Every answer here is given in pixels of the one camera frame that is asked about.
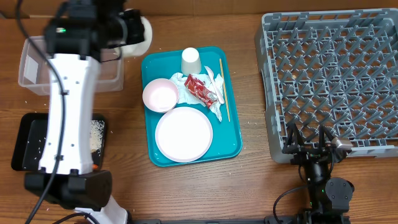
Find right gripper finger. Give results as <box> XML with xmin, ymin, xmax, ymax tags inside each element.
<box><xmin>318</xmin><ymin>124</ymin><xmax>333</xmax><ymax>146</ymax></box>
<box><xmin>285</xmin><ymin>123</ymin><xmax>303</xmax><ymax>147</ymax></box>

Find white napkin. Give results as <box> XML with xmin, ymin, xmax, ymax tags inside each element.
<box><xmin>170</xmin><ymin>73</ymin><xmax>228</xmax><ymax>122</ymax></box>

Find red snack wrapper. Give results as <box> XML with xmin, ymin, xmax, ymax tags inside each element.
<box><xmin>184</xmin><ymin>74</ymin><xmax>218</xmax><ymax>108</ymax></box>

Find rice and peanut scraps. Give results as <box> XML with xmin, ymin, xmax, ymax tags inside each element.
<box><xmin>90</xmin><ymin>120</ymin><xmax>104</xmax><ymax>152</ymax></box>

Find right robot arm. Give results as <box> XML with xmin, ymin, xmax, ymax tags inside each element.
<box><xmin>273</xmin><ymin>123</ymin><xmax>354</xmax><ymax>224</ymax></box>

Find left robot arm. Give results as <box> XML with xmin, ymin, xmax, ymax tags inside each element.
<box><xmin>24</xmin><ymin>1</ymin><xmax>145</xmax><ymax>223</ymax></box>

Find grey dishwasher rack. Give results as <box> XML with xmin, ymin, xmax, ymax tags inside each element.
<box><xmin>254</xmin><ymin>8</ymin><xmax>397</xmax><ymax>163</ymax></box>

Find white paper cup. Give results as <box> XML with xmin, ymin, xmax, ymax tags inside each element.
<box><xmin>181</xmin><ymin>47</ymin><xmax>201</xmax><ymax>76</ymax></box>

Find teal plastic serving tray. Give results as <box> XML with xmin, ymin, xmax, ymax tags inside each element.
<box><xmin>141</xmin><ymin>47</ymin><xmax>243</xmax><ymax>167</ymax></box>

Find white plastic fork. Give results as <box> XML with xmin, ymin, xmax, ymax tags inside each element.
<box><xmin>205</xmin><ymin>66</ymin><xmax>225</xmax><ymax>104</ymax></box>

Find wooden chopstick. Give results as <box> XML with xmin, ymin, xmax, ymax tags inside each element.
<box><xmin>219</xmin><ymin>58</ymin><xmax>231</xmax><ymax>122</ymax></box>

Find clear plastic bin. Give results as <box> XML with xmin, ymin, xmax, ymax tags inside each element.
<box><xmin>18</xmin><ymin>40</ymin><xmax>124</xmax><ymax>96</ymax></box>

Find white round plate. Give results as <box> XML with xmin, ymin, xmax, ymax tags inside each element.
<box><xmin>155</xmin><ymin>106</ymin><xmax>213</xmax><ymax>163</ymax></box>

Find black plastic tray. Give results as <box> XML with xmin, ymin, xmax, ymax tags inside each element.
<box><xmin>11</xmin><ymin>113</ymin><xmax>107</xmax><ymax>171</ymax></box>

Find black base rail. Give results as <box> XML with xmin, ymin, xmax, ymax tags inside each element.
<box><xmin>129</xmin><ymin>215</ymin><xmax>301</xmax><ymax>224</ymax></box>

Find cardboard wall panel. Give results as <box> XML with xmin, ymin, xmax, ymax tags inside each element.
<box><xmin>1</xmin><ymin>0</ymin><xmax>397</xmax><ymax>18</ymax></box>

